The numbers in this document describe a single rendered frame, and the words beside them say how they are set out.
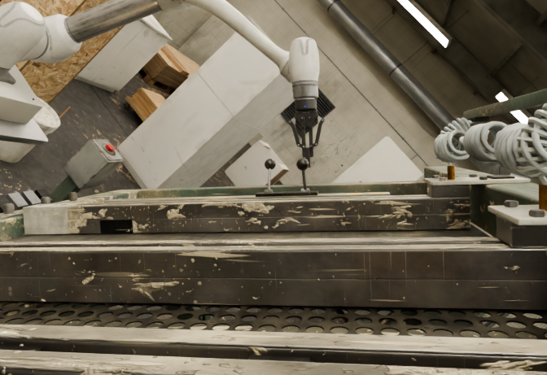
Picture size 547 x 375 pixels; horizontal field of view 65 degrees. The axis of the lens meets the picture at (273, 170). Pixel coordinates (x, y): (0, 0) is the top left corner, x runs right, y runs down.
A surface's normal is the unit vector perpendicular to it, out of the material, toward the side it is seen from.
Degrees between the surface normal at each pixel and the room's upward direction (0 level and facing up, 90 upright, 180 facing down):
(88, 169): 90
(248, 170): 90
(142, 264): 90
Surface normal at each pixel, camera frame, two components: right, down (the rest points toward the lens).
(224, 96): -0.25, -0.04
